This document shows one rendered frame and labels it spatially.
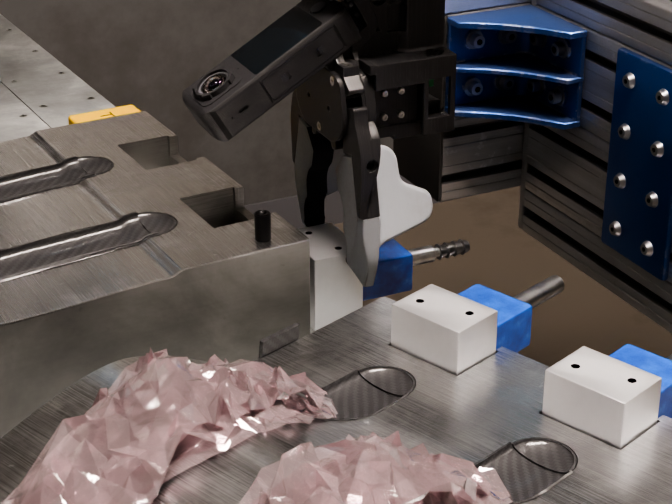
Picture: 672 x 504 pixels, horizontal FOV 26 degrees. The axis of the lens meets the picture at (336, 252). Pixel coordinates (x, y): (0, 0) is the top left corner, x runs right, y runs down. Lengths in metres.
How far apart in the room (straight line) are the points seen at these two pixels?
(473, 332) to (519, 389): 0.04
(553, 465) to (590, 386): 0.05
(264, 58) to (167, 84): 1.88
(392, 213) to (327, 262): 0.05
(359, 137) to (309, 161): 0.08
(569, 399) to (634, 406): 0.03
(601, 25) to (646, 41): 0.06
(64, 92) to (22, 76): 0.07
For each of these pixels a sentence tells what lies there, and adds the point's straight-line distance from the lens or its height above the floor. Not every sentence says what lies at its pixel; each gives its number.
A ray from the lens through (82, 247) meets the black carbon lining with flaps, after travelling 0.92.
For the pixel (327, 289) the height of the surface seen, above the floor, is 0.83.
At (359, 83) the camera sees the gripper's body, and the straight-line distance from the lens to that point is 0.90.
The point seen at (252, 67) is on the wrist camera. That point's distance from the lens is 0.90.
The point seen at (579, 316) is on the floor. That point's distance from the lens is 2.71.
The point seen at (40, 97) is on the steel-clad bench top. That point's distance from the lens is 1.42.
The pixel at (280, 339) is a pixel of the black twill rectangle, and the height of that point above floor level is 0.86.
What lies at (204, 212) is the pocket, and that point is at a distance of 0.97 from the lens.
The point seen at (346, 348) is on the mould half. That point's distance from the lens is 0.85.
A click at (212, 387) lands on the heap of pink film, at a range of 0.69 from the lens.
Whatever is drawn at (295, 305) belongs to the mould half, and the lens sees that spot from 0.91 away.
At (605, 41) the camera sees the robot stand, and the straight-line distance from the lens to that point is 1.25.
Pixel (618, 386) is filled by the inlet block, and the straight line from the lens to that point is 0.77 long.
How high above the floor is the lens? 1.27
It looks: 26 degrees down
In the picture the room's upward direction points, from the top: straight up
